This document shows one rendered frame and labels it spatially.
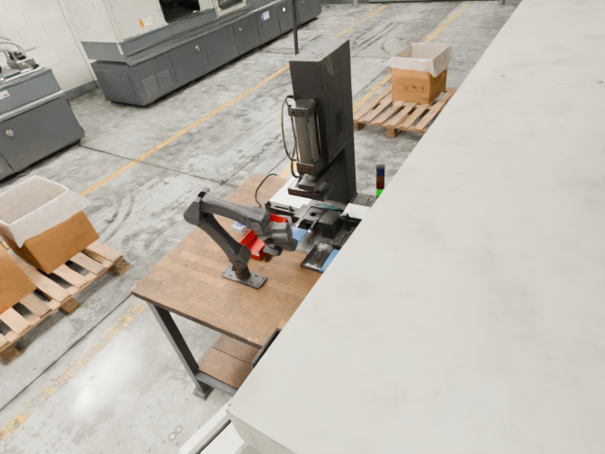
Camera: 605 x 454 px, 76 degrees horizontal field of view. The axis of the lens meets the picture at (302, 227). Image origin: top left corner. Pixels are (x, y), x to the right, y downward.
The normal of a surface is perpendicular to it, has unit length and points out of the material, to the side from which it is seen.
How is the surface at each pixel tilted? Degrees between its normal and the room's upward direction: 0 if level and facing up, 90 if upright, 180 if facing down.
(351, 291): 0
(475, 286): 0
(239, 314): 0
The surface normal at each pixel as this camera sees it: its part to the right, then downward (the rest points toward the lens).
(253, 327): -0.13, -0.76
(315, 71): -0.47, 0.61
